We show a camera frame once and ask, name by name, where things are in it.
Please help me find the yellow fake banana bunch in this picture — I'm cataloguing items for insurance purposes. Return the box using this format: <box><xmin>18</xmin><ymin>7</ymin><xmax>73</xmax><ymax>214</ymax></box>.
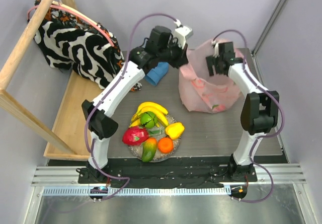
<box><xmin>131</xmin><ymin>102</ymin><xmax>169</xmax><ymax>126</ymax></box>

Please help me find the speckled round plate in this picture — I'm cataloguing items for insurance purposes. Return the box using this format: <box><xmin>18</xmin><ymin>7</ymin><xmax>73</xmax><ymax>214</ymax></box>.
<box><xmin>126</xmin><ymin>115</ymin><xmax>182</xmax><ymax>163</ymax></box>

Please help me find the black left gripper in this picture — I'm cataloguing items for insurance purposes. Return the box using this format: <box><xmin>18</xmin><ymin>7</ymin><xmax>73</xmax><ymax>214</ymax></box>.
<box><xmin>158</xmin><ymin>38</ymin><xmax>190</xmax><ymax>70</ymax></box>

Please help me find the blue bucket hat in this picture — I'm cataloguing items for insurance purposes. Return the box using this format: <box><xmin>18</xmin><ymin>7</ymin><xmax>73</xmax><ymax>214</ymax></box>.
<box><xmin>144</xmin><ymin>62</ymin><xmax>169</xmax><ymax>86</ymax></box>

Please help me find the aluminium rail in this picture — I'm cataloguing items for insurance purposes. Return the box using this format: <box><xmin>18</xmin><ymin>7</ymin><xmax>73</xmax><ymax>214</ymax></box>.
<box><xmin>32</xmin><ymin>164</ymin><xmax>306</xmax><ymax>196</ymax></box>

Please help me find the aluminium corner post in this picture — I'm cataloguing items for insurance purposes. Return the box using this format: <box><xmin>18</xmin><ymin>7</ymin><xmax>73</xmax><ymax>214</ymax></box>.
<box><xmin>251</xmin><ymin>0</ymin><xmax>288</xmax><ymax>56</ymax></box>

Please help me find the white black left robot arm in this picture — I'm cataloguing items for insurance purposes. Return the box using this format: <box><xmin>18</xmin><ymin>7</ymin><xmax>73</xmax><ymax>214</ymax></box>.
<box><xmin>82</xmin><ymin>26</ymin><xmax>193</xmax><ymax>183</ymax></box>

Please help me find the pink hanger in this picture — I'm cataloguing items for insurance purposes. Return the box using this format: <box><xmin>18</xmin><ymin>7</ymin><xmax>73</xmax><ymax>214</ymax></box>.
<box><xmin>27</xmin><ymin>4</ymin><xmax>115</xmax><ymax>46</ymax></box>

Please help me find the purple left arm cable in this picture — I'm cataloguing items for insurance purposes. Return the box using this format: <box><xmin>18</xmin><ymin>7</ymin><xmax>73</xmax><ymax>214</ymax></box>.
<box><xmin>84</xmin><ymin>13</ymin><xmax>181</xmax><ymax>201</ymax></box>

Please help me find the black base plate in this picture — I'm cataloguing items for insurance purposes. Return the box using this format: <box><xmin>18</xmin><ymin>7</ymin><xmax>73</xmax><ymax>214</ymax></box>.
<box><xmin>76</xmin><ymin>157</ymin><xmax>258</xmax><ymax>189</ymax></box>

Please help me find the black white orange patterned cloth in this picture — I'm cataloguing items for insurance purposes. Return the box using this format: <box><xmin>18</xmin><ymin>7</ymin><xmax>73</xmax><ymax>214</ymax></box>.
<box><xmin>34</xmin><ymin>1</ymin><xmax>125</xmax><ymax>89</ymax></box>

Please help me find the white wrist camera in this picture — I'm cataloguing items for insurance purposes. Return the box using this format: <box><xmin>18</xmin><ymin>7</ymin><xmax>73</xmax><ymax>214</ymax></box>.
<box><xmin>211</xmin><ymin>40</ymin><xmax>219</xmax><ymax>58</ymax></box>
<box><xmin>172</xmin><ymin>19</ymin><xmax>193</xmax><ymax>49</ymax></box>

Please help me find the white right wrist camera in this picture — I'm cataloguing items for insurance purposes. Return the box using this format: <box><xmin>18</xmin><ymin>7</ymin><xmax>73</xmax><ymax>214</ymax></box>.
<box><xmin>211</xmin><ymin>40</ymin><xmax>219</xmax><ymax>58</ymax></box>

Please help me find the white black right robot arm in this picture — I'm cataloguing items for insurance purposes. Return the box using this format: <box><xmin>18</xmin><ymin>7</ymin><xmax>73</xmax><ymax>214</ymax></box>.
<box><xmin>206</xmin><ymin>40</ymin><xmax>279</xmax><ymax>181</ymax></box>

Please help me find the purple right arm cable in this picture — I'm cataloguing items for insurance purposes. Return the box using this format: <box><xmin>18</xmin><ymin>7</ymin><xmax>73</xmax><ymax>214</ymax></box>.
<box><xmin>212</xmin><ymin>29</ymin><xmax>286</xmax><ymax>204</ymax></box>

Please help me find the green orange fake mango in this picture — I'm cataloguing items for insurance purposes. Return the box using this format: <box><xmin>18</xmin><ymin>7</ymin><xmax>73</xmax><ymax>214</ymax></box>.
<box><xmin>141</xmin><ymin>137</ymin><xmax>157</xmax><ymax>162</ymax></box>

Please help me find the single yellow fake banana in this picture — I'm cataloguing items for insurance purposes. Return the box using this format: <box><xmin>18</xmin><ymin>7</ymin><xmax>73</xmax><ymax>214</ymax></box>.
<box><xmin>129</xmin><ymin>118</ymin><xmax>141</xmax><ymax>128</ymax></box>

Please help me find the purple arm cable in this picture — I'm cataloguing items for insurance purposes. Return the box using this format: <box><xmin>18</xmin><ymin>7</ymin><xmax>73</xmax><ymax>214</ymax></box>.
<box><xmin>212</xmin><ymin>29</ymin><xmax>286</xmax><ymax>204</ymax></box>
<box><xmin>84</xmin><ymin>13</ymin><xmax>181</xmax><ymax>201</ymax></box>

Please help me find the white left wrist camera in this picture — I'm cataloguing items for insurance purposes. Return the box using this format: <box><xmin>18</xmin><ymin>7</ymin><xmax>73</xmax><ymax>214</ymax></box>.
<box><xmin>172</xmin><ymin>19</ymin><xmax>193</xmax><ymax>49</ymax></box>

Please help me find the wooden rack frame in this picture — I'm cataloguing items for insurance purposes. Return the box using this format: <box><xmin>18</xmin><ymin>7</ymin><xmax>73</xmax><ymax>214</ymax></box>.
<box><xmin>1</xmin><ymin>0</ymin><xmax>101</xmax><ymax>161</ymax></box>

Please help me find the orange fake fruit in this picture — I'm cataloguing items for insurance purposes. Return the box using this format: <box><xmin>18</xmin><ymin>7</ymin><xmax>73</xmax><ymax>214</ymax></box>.
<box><xmin>157</xmin><ymin>137</ymin><xmax>174</xmax><ymax>154</ymax></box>

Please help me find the red fake dragon fruit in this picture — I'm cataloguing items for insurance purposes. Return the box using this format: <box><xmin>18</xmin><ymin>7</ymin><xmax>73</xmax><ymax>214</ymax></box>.
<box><xmin>122</xmin><ymin>126</ymin><xmax>163</xmax><ymax>146</ymax></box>

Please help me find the yellow fake bell pepper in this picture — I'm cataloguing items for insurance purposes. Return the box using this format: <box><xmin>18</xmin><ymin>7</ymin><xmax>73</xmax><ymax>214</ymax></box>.
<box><xmin>165</xmin><ymin>122</ymin><xmax>185</xmax><ymax>140</ymax></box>

